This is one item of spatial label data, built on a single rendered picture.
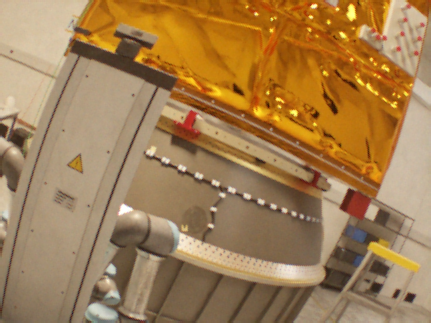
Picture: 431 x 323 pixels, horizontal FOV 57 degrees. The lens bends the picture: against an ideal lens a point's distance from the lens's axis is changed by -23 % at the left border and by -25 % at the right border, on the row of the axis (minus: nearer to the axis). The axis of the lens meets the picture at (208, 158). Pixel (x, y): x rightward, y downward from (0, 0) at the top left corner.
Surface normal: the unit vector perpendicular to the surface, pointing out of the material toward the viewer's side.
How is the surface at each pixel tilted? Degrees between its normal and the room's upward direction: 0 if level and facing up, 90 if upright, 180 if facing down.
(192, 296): 90
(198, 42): 87
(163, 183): 62
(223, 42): 91
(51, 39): 90
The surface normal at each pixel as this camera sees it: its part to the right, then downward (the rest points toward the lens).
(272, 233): 0.59, -0.21
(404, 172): 0.11, 0.10
